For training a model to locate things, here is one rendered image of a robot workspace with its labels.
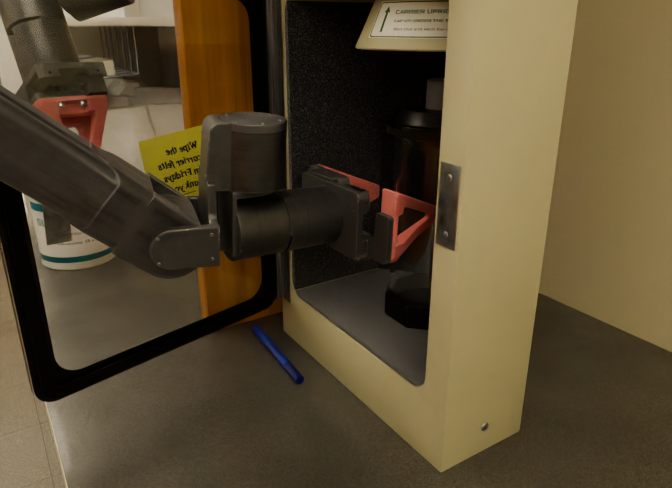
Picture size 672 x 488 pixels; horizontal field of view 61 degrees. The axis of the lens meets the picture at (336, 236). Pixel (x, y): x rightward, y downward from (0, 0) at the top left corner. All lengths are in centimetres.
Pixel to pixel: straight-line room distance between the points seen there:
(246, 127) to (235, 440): 32
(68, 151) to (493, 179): 32
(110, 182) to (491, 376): 38
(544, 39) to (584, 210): 46
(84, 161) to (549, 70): 37
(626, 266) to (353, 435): 48
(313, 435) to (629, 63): 62
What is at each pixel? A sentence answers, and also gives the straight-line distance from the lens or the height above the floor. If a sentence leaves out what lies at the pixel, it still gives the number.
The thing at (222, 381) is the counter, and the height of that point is 94.
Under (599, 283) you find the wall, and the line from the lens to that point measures 93.
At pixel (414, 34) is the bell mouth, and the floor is 133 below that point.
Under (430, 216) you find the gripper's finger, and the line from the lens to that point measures 57.
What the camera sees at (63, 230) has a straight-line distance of 56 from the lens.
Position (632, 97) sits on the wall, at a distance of 86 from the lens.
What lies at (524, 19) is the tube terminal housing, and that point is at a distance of 47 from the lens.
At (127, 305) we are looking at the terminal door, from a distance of 63.
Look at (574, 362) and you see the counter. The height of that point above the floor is 94.
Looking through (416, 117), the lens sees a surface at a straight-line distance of 59.
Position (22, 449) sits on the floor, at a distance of 230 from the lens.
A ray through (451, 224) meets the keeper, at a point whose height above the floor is 119.
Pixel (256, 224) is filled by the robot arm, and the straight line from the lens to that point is 49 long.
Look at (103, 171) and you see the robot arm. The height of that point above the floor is 123.
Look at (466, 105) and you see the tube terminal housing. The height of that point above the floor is 128.
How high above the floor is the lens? 133
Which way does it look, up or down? 20 degrees down
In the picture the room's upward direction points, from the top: straight up
